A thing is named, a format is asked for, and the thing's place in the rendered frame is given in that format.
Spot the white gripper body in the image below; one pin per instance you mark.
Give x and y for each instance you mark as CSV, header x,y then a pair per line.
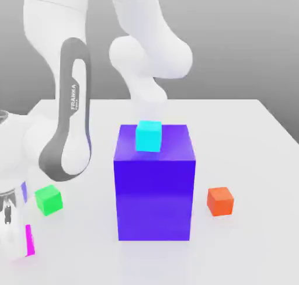
x,y
16,233

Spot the small magenta cube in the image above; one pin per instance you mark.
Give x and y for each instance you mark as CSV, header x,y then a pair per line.
x,y
30,241

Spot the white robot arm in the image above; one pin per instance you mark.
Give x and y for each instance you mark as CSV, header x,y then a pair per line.
x,y
70,135

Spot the small green cube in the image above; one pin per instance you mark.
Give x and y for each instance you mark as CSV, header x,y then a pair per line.
x,y
48,200

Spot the small cyan cube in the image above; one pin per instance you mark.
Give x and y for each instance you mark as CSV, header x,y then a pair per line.
x,y
148,137

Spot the small orange cube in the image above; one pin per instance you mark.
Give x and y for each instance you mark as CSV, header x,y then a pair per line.
x,y
220,201

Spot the large blue box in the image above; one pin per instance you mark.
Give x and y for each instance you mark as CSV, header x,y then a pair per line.
x,y
154,196

